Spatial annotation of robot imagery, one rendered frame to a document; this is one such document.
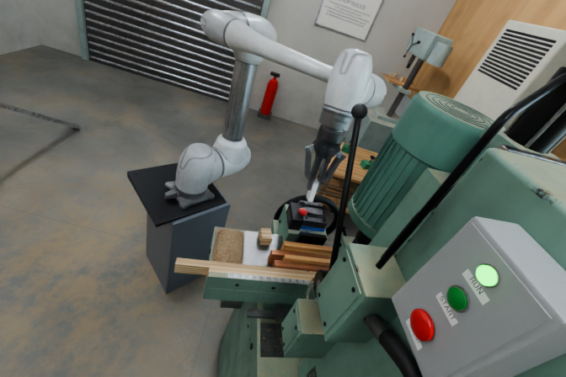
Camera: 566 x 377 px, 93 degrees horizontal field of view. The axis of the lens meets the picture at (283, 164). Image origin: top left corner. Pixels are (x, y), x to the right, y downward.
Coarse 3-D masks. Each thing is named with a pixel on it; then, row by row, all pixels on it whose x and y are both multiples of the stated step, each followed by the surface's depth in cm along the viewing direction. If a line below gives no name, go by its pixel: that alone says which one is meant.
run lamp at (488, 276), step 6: (486, 264) 24; (480, 270) 24; (486, 270) 23; (492, 270) 23; (480, 276) 24; (486, 276) 23; (492, 276) 23; (498, 276) 23; (480, 282) 24; (486, 282) 23; (492, 282) 23; (498, 282) 23
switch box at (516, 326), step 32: (480, 224) 26; (512, 224) 27; (448, 256) 28; (480, 256) 25; (512, 256) 23; (544, 256) 24; (416, 288) 31; (448, 288) 27; (512, 288) 22; (544, 288) 21; (448, 320) 26; (480, 320) 24; (512, 320) 21; (544, 320) 19; (416, 352) 29; (448, 352) 26; (480, 352) 23; (512, 352) 21; (544, 352) 22
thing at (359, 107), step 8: (360, 104) 58; (352, 112) 59; (360, 112) 58; (360, 120) 59; (352, 136) 59; (352, 144) 58; (352, 152) 58; (352, 160) 58; (352, 168) 58; (344, 184) 58; (344, 192) 58; (344, 200) 58; (344, 208) 58; (336, 232) 57; (336, 240) 57; (336, 248) 57; (336, 256) 57; (320, 272) 57; (320, 280) 56
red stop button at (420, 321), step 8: (416, 312) 29; (424, 312) 28; (416, 320) 29; (424, 320) 28; (416, 328) 29; (424, 328) 28; (432, 328) 27; (416, 336) 29; (424, 336) 28; (432, 336) 27
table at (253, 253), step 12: (276, 228) 99; (252, 240) 88; (276, 240) 91; (252, 252) 84; (264, 252) 86; (252, 264) 81; (264, 264) 82; (204, 288) 76; (240, 300) 77; (252, 300) 77; (264, 300) 78; (276, 300) 78; (288, 300) 79
